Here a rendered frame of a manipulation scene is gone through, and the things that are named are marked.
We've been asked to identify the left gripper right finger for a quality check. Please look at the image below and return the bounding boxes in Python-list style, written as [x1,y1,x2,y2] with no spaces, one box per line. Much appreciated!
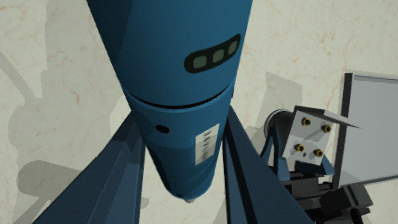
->
[222,105,314,224]

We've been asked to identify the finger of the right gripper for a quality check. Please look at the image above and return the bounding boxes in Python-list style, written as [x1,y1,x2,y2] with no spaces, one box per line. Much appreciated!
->
[260,126,290,181]
[294,154,335,175]

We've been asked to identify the brass hex nut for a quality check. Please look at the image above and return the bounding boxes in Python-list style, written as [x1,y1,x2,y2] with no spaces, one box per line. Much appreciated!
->
[323,125,331,133]
[315,149,323,158]
[295,144,304,152]
[301,118,310,126]

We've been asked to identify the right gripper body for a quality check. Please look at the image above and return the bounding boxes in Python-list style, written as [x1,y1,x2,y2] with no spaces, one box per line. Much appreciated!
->
[281,171,353,224]

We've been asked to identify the dark grey cylinder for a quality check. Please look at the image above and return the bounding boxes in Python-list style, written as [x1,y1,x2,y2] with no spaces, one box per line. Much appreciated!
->
[264,109,293,144]

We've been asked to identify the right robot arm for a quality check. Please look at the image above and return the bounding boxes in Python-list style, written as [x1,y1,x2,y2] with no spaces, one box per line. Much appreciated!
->
[319,185,374,216]

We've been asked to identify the grey metal bracket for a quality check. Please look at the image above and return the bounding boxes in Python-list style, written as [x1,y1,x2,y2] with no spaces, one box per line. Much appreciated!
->
[279,105,364,165]

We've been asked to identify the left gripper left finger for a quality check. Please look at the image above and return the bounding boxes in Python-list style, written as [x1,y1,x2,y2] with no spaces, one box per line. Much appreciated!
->
[32,111,146,224]

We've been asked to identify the dark blue nut driver barrel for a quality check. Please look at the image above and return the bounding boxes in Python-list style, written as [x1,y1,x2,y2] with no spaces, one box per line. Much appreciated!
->
[86,0,253,203]

